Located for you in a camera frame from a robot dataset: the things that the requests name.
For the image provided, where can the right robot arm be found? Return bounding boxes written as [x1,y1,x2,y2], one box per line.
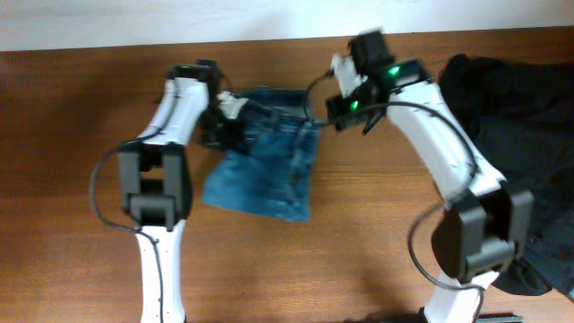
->
[326,31,534,322]

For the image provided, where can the blue denim jeans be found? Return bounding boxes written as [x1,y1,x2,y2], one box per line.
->
[202,88,320,222]

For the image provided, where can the black clothing pile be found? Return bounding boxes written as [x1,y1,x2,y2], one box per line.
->
[439,54,573,298]

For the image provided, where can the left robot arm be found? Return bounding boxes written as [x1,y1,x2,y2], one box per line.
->
[117,59,245,323]

